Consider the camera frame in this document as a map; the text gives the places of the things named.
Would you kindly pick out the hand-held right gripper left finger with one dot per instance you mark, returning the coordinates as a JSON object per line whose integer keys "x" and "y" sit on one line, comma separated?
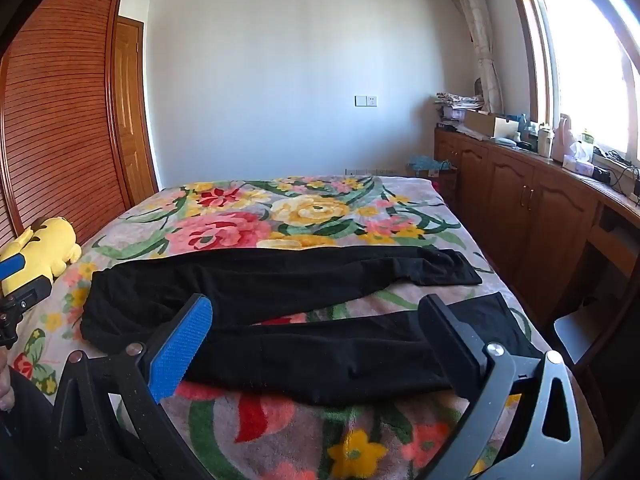
{"x": 180, "y": 345}

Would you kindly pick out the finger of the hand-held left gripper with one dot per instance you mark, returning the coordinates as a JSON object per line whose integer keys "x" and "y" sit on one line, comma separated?
{"x": 12, "y": 266}

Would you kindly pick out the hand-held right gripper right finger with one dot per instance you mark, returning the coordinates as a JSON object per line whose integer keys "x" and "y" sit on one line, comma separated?
{"x": 457, "y": 355}

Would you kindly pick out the black pants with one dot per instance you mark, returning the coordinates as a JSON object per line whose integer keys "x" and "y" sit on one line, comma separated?
{"x": 300, "y": 280}

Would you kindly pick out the person's left hand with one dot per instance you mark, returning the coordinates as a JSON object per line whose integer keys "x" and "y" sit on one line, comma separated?
{"x": 5, "y": 390}

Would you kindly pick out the yellow plush toy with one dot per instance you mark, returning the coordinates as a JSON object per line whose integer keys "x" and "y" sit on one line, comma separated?
{"x": 50, "y": 245}

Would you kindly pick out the grey seat chair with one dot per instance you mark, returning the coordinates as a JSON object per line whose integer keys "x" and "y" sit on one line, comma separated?
{"x": 585, "y": 335}

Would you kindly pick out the wooden slatted headboard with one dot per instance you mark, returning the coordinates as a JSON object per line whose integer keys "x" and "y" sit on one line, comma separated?
{"x": 60, "y": 110}

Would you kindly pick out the wooden cabinet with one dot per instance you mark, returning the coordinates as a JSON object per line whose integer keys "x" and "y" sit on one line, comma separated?
{"x": 525, "y": 195}

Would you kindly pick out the floral blanket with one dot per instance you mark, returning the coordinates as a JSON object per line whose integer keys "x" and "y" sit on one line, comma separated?
{"x": 310, "y": 210}

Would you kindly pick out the teal woven bag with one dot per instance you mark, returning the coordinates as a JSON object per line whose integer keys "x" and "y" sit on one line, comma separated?
{"x": 429, "y": 165}

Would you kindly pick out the wooden wardrobe door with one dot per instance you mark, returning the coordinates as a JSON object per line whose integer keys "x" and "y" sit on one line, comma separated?
{"x": 131, "y": 110}

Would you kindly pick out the tissue box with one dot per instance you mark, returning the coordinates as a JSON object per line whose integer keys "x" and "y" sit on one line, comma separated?
{"x": 577, "y": 160}

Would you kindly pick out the small black device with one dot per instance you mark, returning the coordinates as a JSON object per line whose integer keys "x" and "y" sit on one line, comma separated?
{"x": 601, "y": 174}

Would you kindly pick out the cardboard box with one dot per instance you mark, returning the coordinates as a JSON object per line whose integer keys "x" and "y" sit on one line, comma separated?
{"x": 487, "y": 125}

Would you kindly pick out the white bottle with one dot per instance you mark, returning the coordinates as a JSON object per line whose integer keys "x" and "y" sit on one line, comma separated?
{"x": 545, "y": 140}

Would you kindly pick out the pink bottle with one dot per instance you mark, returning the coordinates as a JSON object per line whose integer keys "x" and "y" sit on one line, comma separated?
{"x": 567, "y": 137}

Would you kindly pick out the stack of newspapers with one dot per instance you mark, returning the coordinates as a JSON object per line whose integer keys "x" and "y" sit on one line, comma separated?
{"x": 457, "y": 106}

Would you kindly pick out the pale patterned curtain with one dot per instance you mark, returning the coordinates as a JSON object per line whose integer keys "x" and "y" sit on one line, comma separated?
{"x": 482, "y": 35}

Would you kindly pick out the wooden framed window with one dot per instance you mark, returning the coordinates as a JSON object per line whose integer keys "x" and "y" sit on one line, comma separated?
{"x": 585, "y": 60}

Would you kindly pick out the white wall socket plate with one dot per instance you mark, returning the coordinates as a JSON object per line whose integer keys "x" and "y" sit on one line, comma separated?
{"x": 365, "y": 100}

